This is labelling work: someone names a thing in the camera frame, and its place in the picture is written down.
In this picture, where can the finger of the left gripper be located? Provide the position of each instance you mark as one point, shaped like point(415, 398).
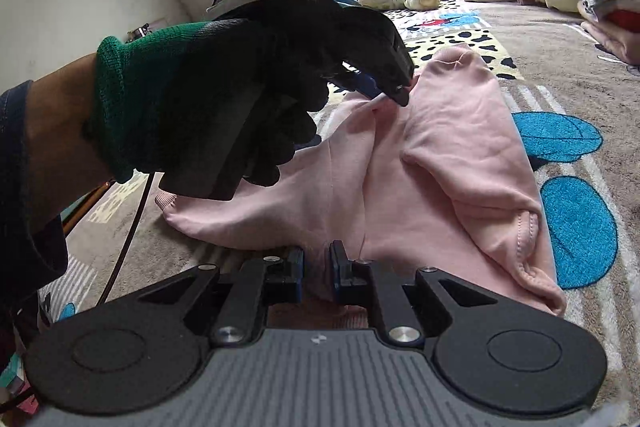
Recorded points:
point(355, 81)

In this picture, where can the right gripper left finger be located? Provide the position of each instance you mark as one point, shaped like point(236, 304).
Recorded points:
point(275, 278)

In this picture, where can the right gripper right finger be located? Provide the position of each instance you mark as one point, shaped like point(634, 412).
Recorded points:
point(380, 291)

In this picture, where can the pink sweatshirt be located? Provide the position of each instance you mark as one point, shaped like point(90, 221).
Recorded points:
point(443, 182)

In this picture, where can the left hand black green glove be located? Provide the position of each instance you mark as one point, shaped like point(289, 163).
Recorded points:
point(149, 96)

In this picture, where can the Mickey Mouse bed blanket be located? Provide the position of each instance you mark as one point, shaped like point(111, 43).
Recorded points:
point(549, 67)

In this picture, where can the folded red black garment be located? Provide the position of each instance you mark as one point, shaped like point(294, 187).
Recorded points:
point(628, 20)

